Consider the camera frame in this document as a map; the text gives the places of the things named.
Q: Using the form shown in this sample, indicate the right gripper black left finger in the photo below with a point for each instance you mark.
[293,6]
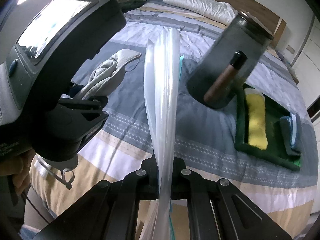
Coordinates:
[108,210]

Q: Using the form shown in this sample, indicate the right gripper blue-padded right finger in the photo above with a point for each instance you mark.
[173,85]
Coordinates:
[219,210]

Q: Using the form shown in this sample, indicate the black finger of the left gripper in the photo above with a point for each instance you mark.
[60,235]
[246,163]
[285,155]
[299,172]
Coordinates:
[82,112]

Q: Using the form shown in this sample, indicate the grey fabric pouch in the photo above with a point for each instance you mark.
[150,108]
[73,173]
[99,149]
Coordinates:
[108,75]

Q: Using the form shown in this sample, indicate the yellow towel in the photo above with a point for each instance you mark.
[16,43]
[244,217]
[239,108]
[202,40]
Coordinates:
[256,118]

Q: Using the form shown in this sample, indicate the clear plastic packet teal strip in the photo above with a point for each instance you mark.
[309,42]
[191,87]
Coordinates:
[161,80]

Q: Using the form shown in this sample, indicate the grey blue-edged cloth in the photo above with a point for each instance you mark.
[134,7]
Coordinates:
[291,130]

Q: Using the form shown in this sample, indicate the person's left hand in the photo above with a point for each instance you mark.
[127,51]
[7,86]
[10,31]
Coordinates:
[19,168]

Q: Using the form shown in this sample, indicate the striped blue beige duvet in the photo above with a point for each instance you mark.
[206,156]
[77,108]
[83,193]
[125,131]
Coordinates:
[205,138]

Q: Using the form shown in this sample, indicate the dark green tray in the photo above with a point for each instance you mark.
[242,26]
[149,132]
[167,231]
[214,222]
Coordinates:
[266,130]

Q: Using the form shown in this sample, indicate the white pillow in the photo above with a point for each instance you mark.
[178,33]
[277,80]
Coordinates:
[218,11]

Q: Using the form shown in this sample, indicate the wooden nightstand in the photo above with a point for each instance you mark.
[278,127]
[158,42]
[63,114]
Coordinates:
[288,66]

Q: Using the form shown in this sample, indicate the white wardrobe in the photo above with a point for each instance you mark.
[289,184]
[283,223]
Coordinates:
[307,71]

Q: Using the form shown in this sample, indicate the wall socket plate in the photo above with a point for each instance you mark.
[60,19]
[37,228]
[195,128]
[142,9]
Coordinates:
[290,49]

